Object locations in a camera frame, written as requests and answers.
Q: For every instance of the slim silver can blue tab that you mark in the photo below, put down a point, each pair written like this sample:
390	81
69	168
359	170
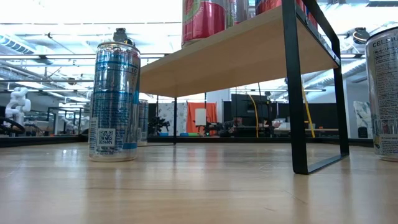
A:
113	102

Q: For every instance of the silver red raspberry lime can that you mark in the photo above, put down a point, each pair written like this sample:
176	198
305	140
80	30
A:
237	11
203	21

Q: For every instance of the red can white nutrition label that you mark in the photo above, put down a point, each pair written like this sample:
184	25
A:
267	5

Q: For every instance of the slim silver can black lid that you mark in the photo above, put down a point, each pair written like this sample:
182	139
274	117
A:
385	93

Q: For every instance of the small black robot arm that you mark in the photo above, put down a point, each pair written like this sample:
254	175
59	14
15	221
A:
158	124

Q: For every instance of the white board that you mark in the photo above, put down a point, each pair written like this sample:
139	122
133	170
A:
200	116

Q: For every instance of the orange cloth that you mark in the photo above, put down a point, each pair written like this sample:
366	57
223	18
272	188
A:
212	115

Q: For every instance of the grey white patterned sheet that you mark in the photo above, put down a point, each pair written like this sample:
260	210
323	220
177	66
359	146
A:
362	118
168	112

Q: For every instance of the black partition screen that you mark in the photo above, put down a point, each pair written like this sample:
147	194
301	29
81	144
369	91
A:
323	115

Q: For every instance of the brown wooden desk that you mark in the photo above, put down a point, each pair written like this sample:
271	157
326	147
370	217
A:
323	129

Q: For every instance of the black hanging camera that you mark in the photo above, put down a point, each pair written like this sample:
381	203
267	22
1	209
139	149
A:
360	35
121	35

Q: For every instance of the black metal frame stand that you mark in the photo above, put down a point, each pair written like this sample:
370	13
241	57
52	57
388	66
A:
65	108

